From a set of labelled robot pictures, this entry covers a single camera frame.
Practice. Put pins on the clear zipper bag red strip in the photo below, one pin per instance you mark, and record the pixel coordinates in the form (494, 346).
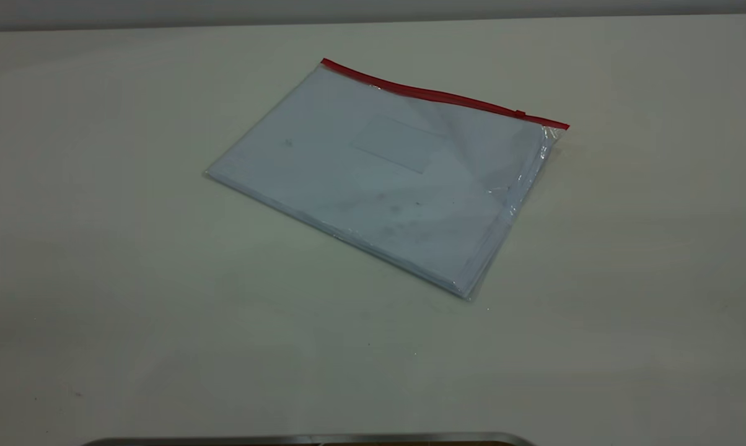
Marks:
(410, 186)

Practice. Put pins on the white paper sheets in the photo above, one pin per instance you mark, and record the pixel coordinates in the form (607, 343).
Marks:
(323, 161)

